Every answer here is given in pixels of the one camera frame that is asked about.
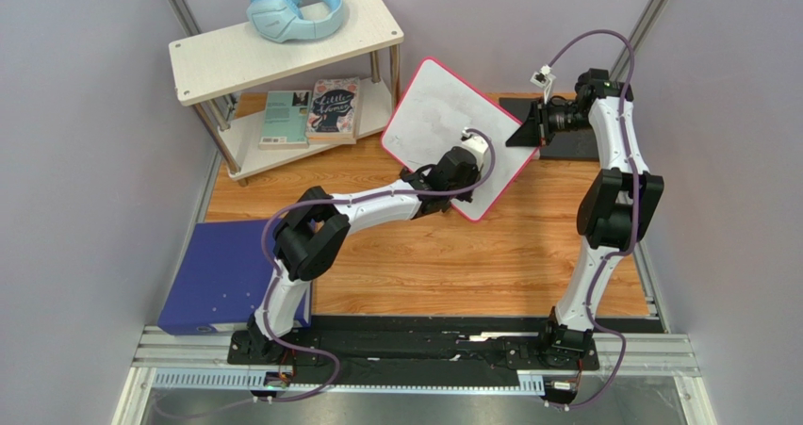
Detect pink framed whiteboard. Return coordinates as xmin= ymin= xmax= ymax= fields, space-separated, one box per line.
xmin=381 ymin=57 xmax=539 ymax=221

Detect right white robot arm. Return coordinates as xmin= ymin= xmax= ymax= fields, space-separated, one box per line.
xmin=505 ymin=69 xmax=664 ymax=368

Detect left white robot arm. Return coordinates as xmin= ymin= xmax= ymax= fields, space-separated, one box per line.
xmin=227 ymin=139 xmax=488 ymax=365

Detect black flat box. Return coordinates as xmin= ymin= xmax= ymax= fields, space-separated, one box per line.
xmin=499 ymin=97 xmax=598 ymax=162

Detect little women book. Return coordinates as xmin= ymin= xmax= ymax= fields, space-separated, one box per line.
xmin=305 ymin=76 xmax=361 ymax=145

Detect teal paperback book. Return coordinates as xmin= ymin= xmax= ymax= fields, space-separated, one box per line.
xmin=258 ymin=90 xmax=311 ymax=150

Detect light blue headphones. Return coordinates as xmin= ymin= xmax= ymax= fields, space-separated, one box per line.
xmin=246 ymin=0 xmax=346 ymax=43

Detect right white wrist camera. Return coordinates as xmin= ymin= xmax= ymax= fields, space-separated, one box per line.
xmin=530 ymin=64 xmax=555 ymax=103

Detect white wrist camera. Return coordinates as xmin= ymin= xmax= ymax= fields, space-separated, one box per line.
xmin=460 ymin=128 xmax=490 ymax=169
xmin=530 ymin=64 xmax=555 ymax=103

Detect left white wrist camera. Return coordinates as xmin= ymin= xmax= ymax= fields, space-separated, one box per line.
xmin=460 ymin=128 xmax=490 ymax=169

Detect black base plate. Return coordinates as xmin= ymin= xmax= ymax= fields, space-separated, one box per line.
xmin=227 ymin=316 xmax=603 ymax=387

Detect blue ring binder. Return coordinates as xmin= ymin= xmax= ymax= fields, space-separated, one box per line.
xmin=156 ymin=218 xmax=315 ymax=336

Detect aluminium rail frame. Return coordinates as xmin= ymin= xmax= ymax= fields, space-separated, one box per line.
xmin=112 ymin=326 xmax=715 ymax=424

